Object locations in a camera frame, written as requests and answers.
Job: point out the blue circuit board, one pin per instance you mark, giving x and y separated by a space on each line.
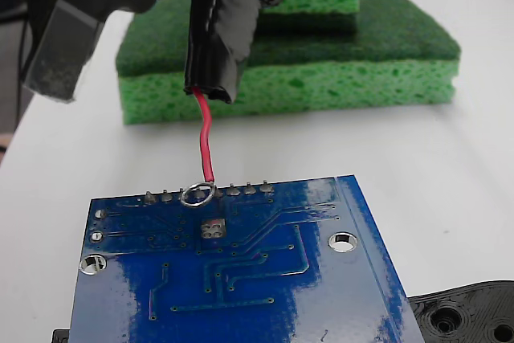
261 287

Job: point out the large green sponge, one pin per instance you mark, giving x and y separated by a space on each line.
321 86

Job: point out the black plastic bracket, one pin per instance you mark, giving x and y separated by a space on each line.
462 311

